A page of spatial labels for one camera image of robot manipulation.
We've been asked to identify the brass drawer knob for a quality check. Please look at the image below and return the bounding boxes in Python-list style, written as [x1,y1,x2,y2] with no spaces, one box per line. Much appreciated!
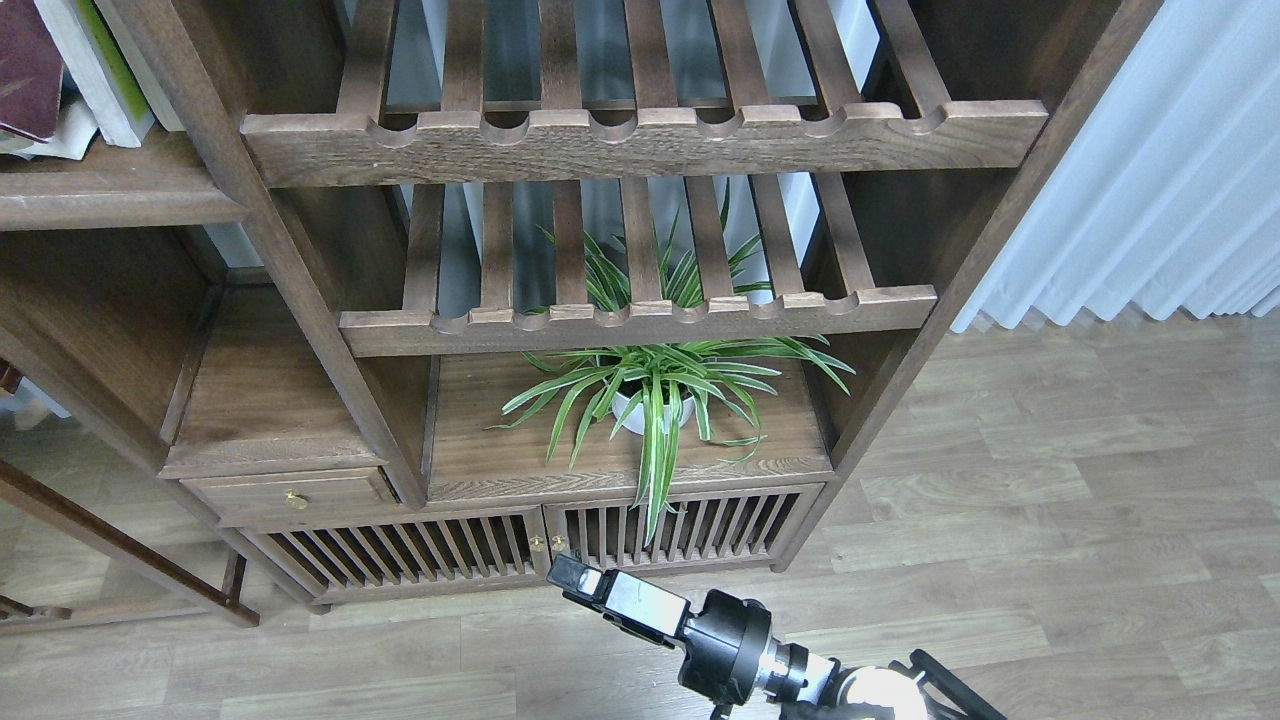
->
[284,489,310,511]

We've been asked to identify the maroon book white characters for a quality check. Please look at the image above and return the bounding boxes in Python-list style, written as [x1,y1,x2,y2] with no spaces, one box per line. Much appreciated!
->
[1,1,63,143]

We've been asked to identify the white pleated curtain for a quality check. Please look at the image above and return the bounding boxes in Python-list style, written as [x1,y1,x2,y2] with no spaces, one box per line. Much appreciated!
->
[951,1,1279,332]

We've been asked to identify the dark wooden bookshelf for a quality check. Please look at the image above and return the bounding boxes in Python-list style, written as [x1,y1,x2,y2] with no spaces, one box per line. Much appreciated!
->
[3,1,1160,609]

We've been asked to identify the dark wooden side frame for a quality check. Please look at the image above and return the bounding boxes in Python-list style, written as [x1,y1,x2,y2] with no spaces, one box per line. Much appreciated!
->
[0,462,261,639]

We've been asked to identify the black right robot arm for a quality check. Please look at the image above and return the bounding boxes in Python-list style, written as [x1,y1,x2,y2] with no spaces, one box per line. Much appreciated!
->
[547,553,1002,719]

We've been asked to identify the yellow green cover book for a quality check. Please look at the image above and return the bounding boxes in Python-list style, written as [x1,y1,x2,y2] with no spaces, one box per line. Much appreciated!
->
[35,1,154,149]

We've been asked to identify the green spider plant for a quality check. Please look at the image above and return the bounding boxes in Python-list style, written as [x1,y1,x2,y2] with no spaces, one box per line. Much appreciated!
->
[486,190,858,546]

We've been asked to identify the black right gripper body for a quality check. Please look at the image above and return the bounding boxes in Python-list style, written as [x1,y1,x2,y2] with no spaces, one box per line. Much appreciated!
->
[591,569,838,719]

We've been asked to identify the white plant pot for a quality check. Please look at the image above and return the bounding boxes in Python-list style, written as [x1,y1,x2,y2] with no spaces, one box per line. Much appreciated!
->
[611,388,695,436]

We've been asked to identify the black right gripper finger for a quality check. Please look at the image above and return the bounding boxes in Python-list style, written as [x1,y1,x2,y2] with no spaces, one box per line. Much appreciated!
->
[547,553,612,612]

